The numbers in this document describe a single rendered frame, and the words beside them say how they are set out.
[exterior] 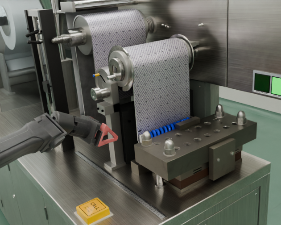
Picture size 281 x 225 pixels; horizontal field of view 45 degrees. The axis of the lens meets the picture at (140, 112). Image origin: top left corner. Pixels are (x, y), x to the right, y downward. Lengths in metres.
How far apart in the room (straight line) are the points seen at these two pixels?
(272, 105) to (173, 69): 2.99
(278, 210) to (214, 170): 1.52
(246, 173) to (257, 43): 0.41
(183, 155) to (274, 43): 0.42
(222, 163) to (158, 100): 0.29
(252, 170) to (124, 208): 0.44
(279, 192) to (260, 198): 1.48
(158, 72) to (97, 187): 0.42
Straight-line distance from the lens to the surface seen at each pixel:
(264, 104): 4.13
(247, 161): 1.25
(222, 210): 1.13
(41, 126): 0.89
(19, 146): 0.79
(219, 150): 1.08
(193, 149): 1.03
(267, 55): 1.10
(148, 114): 1.13
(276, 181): 2.89
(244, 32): 1.14
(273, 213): 2.54
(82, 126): 0.97
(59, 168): 1.28
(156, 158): 0.99
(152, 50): 1.11
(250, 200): 1.24
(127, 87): 1.09
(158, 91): 1.13
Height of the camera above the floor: 1.50
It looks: 20 degrees down
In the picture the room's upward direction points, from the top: 5 degrees counter-clockwise
